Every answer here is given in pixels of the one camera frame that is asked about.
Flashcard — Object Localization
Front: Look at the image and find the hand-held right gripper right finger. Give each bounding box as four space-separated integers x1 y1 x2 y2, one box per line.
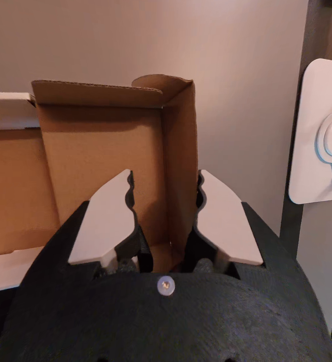
194 169 264 274

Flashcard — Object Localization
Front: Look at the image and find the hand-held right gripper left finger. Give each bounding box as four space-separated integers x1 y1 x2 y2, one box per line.
68 169 140 269

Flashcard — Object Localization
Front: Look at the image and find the white cardboard mailer box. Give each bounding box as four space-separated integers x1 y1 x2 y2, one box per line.
0 74 199 295

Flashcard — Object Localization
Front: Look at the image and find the grey desk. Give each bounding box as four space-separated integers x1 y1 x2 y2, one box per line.
0 0 332 362

